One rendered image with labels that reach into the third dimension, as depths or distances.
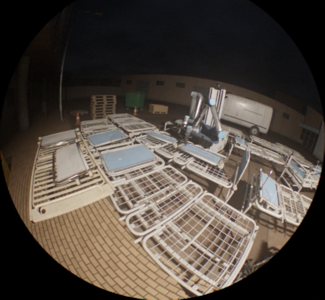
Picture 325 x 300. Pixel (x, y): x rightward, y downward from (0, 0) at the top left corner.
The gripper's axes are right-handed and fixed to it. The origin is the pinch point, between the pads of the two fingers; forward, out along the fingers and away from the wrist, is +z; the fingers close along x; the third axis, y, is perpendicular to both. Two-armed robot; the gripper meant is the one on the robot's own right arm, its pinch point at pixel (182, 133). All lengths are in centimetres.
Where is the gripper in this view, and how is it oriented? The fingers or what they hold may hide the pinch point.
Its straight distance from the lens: 210.8
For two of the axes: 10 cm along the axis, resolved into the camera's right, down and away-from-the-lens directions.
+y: 5.9, 2.1, 7.8
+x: -7.5, -2.3, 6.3
